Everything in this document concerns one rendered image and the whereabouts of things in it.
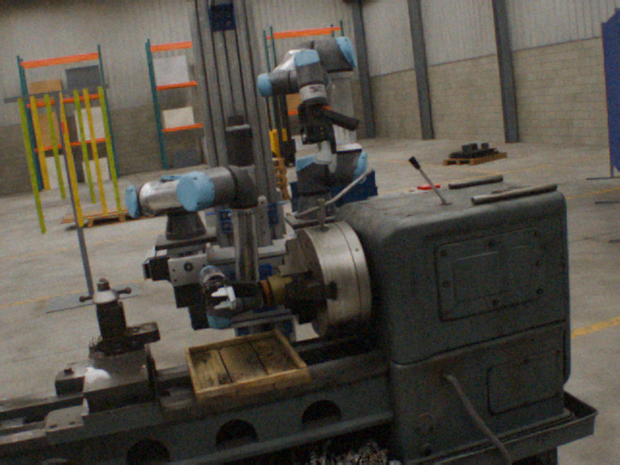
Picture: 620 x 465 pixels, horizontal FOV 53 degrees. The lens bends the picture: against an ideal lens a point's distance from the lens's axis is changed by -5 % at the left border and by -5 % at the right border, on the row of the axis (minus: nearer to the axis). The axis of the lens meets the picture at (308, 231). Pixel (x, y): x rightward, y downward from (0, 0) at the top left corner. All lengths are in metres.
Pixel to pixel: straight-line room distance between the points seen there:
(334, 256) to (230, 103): 1.00
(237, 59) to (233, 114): 0.21
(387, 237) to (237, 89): 1.08
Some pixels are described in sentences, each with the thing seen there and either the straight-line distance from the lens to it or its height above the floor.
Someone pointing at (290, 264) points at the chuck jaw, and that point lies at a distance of 1.85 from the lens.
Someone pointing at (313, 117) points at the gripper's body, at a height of 1.54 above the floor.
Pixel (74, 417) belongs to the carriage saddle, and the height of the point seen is 0.90.
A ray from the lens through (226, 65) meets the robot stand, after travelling 2.54.
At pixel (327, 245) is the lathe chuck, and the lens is 1.74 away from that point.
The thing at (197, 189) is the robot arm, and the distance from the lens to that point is 1.90.
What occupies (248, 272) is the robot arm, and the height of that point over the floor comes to 1.08.
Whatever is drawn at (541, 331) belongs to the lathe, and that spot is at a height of 0.86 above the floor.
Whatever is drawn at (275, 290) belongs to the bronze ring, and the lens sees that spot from 1.79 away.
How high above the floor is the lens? 1.57
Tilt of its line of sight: 11 degrees down
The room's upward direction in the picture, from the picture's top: 7 degrees counter-clockwise
